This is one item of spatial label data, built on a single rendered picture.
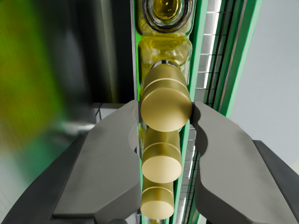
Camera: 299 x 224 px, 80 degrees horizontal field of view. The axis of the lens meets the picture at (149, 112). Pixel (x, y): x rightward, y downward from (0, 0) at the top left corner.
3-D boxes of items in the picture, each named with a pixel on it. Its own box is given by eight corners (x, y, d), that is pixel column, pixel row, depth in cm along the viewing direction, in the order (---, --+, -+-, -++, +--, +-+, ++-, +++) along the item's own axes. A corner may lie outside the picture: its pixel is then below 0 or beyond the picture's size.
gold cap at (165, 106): (143, 63, 14) (136, 86, 11) (187, 64, 14) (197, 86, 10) (144, 102, 16) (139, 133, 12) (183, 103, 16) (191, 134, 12)
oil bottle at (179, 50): (148, 22, 34) (134, 44, 16) (178, 22, 34) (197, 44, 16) (148, 52, 37) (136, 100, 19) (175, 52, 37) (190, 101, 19)
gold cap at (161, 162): (143, 121, 17) (139, 154, 14) (180, 122, 17) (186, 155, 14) (144, 148, 19) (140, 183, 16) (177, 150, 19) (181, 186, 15)
